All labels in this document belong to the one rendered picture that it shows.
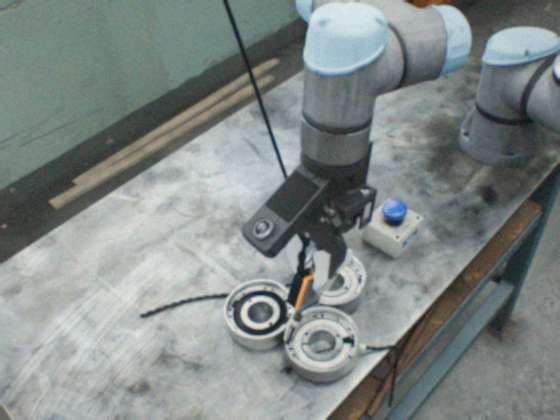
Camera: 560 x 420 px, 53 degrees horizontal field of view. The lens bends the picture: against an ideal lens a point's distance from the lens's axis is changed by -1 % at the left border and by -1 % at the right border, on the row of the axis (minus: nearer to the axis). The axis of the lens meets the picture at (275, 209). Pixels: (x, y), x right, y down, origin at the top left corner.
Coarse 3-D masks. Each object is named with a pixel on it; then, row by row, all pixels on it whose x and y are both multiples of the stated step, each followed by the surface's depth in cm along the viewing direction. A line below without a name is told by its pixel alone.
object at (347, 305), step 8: (352, 264) 89; (360, 264) 87; (344, 272) 88; (360, 272) 88; (336, 280) 90; (344, 280) 87; (360, 280) 88; (344, 288) 86; (360, 288) 85; (328, 296) 85; (336, 296) 85; (352, 296) 84; (360, 296) 84; (320, 304) 83; (328, 304) 83; (336, 304) 83; (344, 304) 83; (352, 304) 84; (344, 312) 84
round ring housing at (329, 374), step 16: (304, 320) 82; (336, 320) 82; (352, 320) 80; (288, 336) 81; (304, 336) 80; (320, 336) 82; (336, 336) 80; (288, 352) 78; (304, 352) 79; (336, 352) 78; (352, 352) 78; (304, 368) 76; (336, 368) 75
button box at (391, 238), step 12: (384, 216) 93; (408, 216) 93; (420, 216) 93; (372, 228) 92; (384, 228) 92; (396, 228) 91; (408, 228) 91; (420, 228) 94; (372, 240) 94; (384, 240) 92; (396, 240) 90; (408, 240) 92; (384, 252) 94; (396, 252) 91
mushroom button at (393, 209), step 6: (384, 204) 92; (390, 204) 91; (396, 204) 91; (402, 204) 91; (384, 210) 91; (390, 210) 90; (396, 210) 90; (402, 210) 90; (390, 216) 90; (396, 216) 90; (402, 216) 90
